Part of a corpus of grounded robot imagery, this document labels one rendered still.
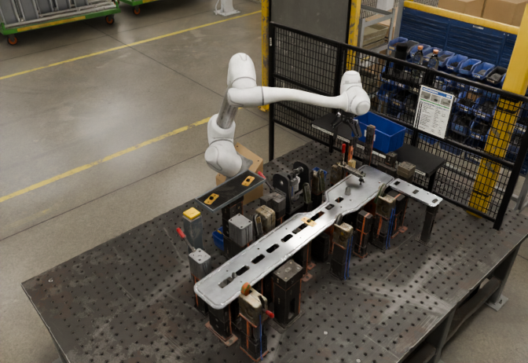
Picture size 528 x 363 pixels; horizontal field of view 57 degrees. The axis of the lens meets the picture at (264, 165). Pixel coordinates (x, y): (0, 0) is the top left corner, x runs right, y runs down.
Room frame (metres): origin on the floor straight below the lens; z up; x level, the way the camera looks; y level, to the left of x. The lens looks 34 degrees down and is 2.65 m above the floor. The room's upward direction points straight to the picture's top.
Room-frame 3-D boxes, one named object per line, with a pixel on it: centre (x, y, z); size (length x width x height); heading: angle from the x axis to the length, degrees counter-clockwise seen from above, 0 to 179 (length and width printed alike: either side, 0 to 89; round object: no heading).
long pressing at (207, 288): (1.93, -0.22, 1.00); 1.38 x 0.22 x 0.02; 136
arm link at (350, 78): (2.36, -0.46, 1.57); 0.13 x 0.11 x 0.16; 7
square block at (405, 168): (2.39, -0.84, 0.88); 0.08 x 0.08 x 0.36; 46
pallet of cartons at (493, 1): (6.25, -2.90, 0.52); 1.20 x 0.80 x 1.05; 128
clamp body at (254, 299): (1.40, 0.04, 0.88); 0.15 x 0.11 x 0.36; 46
